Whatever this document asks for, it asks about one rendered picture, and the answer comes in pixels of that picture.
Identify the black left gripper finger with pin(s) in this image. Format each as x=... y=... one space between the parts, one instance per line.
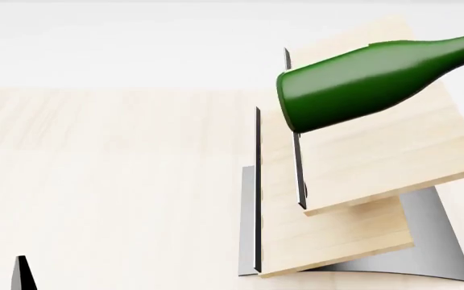
x=23 y=276

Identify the green glass wine bottle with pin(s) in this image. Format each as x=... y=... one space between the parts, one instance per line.
x=336 y=90

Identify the wooden wine rack shelf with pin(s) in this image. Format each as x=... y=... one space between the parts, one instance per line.
x=316 y=241
x=377 y=166

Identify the grey curved metal rack base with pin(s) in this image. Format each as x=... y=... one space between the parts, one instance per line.
x=429 y=241

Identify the black rack rail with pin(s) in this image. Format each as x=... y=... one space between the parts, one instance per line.
x=258 y=196
x=301 y=181

